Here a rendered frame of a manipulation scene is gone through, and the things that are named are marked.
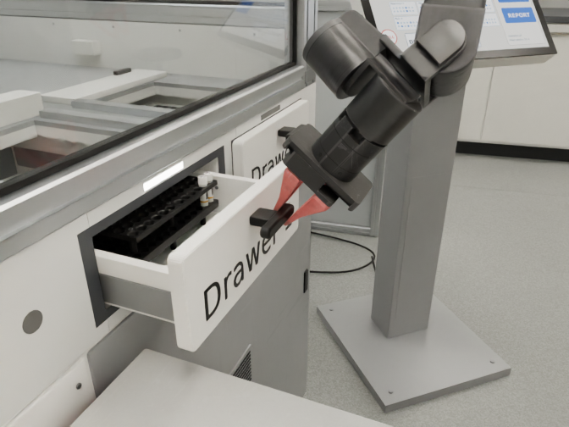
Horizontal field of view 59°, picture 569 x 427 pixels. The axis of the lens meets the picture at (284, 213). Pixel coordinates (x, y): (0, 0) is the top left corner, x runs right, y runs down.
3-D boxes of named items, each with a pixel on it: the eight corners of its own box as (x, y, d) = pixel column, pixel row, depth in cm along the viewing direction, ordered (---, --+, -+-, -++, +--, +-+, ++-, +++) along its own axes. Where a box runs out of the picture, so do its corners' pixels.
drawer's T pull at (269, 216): (295, 213, 60) (295, 202, 59) (269, 241, 54) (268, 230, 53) (267, 207, 61) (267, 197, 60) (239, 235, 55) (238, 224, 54)
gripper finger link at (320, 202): (267, 185, 63) (313, 132, 58) (309, 224, 62) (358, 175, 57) (243, 205, 57) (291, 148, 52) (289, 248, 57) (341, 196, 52)
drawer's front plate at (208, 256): (298, 228, 73) (299, 157, 69) (192, 355, 49) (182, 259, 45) (287, 225, 74) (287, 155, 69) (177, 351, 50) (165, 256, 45)
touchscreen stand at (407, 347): (509, 374, 159) (599, 36, 114) (384, 413, 145) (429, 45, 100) (420, 289, 201) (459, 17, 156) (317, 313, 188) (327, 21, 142)
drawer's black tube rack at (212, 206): (219, 222, 71) (217, 180, 68) (143, 287, 57) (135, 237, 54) (96, 196, 79) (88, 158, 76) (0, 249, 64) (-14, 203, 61)
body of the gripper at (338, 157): (300, 133, 58) (340, 85, 54) (363, 194, 58) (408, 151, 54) (277, 148, 53) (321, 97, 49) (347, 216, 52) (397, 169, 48)
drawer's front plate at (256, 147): (307, 152, 103) (309, 99, 98) (245, 209, 79) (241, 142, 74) (300, 152, 104) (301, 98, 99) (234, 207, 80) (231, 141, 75)
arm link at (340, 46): (476, 36, 44) (466, 74, 52) (390, -49, 47) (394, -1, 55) (368, 125, 45) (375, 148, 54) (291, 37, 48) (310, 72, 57)
